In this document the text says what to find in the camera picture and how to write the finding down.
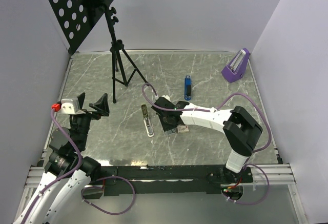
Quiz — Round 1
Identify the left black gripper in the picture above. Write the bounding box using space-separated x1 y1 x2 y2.
71 92 109 149

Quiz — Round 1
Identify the small white staple box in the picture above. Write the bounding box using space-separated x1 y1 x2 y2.
177 125 189 133

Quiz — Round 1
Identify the beige white stapler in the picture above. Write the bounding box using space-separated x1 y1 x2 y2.
141 104 154 137

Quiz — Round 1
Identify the blue black stapler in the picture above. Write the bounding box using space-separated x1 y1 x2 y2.
184 75 192 101

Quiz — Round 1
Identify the silver staple tray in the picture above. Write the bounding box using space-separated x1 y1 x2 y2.
165 129 176 135

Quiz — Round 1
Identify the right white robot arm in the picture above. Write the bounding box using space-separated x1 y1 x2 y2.
152 96 263 182

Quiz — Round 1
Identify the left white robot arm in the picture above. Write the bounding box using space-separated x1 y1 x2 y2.
15 93 110 223

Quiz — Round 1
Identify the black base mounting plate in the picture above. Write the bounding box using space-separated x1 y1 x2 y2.
91 165 253 196

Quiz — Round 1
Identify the purple metronome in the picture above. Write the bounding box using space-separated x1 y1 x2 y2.
221 48 250 83

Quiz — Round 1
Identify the black perforated music stand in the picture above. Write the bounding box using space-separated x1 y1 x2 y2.
48 0 145 87

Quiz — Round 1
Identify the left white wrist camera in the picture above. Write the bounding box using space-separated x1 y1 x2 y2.
51 97 85 115

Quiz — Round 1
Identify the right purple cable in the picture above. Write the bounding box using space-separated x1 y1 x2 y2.
141 82 272 206

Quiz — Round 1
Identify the purple cable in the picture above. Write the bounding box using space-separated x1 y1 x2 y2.
141 82 272 206
22 108 136 223

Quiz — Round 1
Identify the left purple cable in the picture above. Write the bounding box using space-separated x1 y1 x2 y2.
22 108 136 223

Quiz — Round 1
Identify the aluminium rail frame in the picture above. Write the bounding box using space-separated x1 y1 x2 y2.
12 164 308 224

